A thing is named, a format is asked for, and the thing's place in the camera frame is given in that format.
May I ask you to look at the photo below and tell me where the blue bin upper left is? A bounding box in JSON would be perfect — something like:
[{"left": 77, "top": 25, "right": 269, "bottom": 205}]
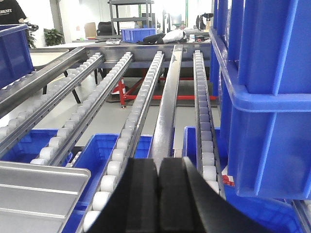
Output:
[{"left": 0, "top": 24, "right": 34, "bottom": 88}]

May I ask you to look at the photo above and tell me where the grey metal shelving unit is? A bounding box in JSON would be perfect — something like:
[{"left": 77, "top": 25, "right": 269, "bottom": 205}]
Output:
[{"left": 108, "top": 0, "right": 154, "bottom": 37}]

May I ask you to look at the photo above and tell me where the white roller track rail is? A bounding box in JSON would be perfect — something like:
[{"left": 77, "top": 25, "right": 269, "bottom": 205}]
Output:
[{"left": 0, "top": 52, "right": 104, "bottom": 157}]

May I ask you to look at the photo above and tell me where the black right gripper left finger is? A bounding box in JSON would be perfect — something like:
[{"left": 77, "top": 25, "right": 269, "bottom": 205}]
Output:
[{"left": 88, "top": 158, "right": 158, "bottom": 233}]

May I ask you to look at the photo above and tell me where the blue bin right stacked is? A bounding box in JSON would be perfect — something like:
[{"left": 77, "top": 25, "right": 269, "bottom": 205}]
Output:
[{"left": 209, "top": 0, "right": 311, "bottom": 200}]

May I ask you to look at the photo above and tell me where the green potted plant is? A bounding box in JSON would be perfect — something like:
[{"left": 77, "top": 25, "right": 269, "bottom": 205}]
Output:
[{"left": 43, "top": 29, "right": 63, "bottom": 47}]

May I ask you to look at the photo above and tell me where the blue bin lower left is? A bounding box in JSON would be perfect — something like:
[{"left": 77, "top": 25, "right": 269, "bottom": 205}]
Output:
[{"left": 1, "top": 129, "right": 65, "bottom": 165}]

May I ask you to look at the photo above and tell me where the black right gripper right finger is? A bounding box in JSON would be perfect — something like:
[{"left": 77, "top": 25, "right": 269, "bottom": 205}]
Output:
[{"left": 159, "top": 158, "right": 270, "bottom": 233}]

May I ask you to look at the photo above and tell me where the blue bin lower middle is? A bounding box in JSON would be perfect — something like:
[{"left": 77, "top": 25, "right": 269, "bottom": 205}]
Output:
[{"left": 62, "top": 133, "right": 154, "bottom": 233}]

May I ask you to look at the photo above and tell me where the steel divider bar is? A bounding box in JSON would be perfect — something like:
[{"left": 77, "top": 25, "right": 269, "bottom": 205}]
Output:
[{"left": 151, "top": 45, "right": 183, "bottom": 166}]

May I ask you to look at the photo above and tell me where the distant blue crate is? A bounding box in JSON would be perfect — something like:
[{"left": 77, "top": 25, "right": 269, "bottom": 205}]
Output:
[{"left": 121, "top": 28, "right": 156, "bottom": 43}]

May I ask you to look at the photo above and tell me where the blue bin lower right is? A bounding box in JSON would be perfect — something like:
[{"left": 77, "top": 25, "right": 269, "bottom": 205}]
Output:
[{"left": 182, "top": 126, "right": 304, "bottom": 233}]

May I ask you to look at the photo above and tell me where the small ribbed silver tray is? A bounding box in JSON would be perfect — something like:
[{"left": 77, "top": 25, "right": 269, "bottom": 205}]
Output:
[{"left": 0, "top": 161, "right": 91, "bottom": 233}]

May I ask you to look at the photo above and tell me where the black and white bag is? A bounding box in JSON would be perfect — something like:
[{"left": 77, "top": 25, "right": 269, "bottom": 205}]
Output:
[{"left": 137, "top": 29, "right": 187, "bottom": 45}]

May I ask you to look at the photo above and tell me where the red metal floor frame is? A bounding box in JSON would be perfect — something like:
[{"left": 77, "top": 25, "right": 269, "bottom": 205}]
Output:
[{"left": 111, "top": 76, "right": 218, "bottom": 109}]

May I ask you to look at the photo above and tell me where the person in black shirt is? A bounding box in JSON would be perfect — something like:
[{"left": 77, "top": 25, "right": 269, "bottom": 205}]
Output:
[{"left": 0, "top": 0, "right": 27, "bottom": 25}]

